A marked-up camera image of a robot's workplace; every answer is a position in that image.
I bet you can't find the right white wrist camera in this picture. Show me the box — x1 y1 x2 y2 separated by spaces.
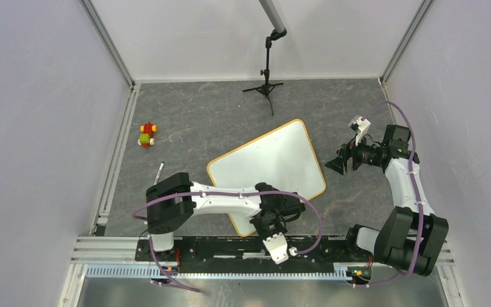
348 116 371 145

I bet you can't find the grey camera boom pole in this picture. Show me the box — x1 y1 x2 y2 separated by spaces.
259 0 286 33

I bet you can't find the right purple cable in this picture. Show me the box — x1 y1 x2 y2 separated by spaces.
353 100 425 287

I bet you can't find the slotted aluminium cable rail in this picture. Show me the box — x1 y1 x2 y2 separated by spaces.
85 262 371 281

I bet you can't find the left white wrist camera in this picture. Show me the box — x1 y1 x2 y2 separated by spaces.
262 232 298 264

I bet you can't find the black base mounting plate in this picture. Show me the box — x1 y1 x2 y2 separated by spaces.
156 235 372 274

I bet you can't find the black tripod camera stand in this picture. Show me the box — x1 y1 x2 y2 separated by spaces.
242 28 287 116

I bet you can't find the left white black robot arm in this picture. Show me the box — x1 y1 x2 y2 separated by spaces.
143 172 306 264

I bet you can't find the yellow framed whiteboard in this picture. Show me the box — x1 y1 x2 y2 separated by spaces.
206 119 327 238

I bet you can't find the purple cable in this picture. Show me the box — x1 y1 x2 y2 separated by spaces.
132 190 324 294
353 100 425 287

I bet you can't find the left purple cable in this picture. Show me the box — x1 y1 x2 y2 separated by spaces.
132 190 324 294

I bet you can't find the black whiteboard marker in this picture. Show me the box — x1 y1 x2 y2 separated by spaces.
153 161 165 185

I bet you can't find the colourful toy block car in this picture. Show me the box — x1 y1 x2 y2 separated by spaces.
137 122 158 148

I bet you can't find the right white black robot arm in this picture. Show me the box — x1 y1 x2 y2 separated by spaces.
326 122 449 276

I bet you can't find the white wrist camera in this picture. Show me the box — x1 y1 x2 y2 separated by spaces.
262 232 298 264
348 116 371 145

